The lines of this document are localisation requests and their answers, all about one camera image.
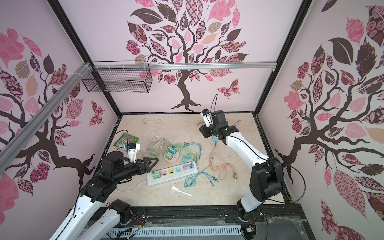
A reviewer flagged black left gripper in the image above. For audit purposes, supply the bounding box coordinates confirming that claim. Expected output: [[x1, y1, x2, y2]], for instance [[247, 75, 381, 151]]
[[114, 157, 160, 183]]

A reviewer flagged light green charger plug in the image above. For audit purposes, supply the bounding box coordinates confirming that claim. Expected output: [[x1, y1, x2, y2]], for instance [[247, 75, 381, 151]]
[[152, 171, 161, 179]]

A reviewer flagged green USB charger plug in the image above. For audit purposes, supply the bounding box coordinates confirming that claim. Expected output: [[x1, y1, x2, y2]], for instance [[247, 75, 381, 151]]
[[164, 151, 174, 160]]

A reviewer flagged teal USB charger plug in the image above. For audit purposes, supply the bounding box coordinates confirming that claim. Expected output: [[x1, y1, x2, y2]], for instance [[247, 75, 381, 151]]
[[168, 146, 178, 154]]

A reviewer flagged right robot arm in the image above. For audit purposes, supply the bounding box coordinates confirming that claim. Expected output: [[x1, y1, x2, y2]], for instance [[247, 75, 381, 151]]
[[199, 109, 284, 221]]

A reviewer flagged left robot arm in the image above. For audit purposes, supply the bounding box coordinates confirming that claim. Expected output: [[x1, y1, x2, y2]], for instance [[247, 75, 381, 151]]
[[51, 151, 159, 240]]

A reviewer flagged round pink power socket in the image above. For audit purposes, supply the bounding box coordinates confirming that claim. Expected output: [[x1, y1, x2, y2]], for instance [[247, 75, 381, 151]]
[[163, 151, 180, 164]]

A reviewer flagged white ceramic spoon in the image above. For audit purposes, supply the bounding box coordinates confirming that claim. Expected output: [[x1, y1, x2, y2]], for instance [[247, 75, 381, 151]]
[[171, 186, 193, 197]]

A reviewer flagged green snack packet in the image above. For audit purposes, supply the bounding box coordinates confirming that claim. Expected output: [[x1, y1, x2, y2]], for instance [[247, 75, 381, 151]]
[[114, 132, 139, 148]]

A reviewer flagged white multicolour power strip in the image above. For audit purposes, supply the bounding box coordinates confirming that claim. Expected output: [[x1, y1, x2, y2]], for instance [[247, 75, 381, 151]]
[[147, 162, 198, 187]]

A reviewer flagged pale yellow peeler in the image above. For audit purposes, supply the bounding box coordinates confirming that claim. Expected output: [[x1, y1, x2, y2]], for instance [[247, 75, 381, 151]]
[[142, 118, 161, 125]]

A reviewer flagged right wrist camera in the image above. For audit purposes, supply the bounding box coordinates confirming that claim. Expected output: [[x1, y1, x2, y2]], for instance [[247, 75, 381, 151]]
[[201, 109, 213, 127]]

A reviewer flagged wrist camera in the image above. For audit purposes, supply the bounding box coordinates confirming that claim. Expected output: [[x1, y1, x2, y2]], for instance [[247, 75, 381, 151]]
[[127, 143, 141, 163], [201, 109, 213, 127]]

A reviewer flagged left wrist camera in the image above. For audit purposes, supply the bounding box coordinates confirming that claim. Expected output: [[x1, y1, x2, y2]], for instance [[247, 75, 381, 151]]
[[127, 143, 141, 163]]

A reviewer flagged tangled charging cables bundle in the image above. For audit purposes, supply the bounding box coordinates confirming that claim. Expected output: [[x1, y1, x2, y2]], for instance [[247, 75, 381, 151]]
[[148, 139, 239, 188]]

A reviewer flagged pink cable of round socket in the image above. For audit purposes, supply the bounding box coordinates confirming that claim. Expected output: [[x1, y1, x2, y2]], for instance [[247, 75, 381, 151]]
[[146, 135, 168, 152]]

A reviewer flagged white power strip cable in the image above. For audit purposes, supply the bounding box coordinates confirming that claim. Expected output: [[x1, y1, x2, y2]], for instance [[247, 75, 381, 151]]
[[115, 179, 148, 193]]

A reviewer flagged black wire basket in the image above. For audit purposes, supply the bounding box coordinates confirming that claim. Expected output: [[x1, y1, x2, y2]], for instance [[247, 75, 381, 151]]
[[82, 60, 153, 94]]

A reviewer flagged aluminium rail left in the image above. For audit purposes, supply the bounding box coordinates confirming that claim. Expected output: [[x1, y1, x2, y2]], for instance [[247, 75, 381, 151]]
[[1, 63, 92, 173]]

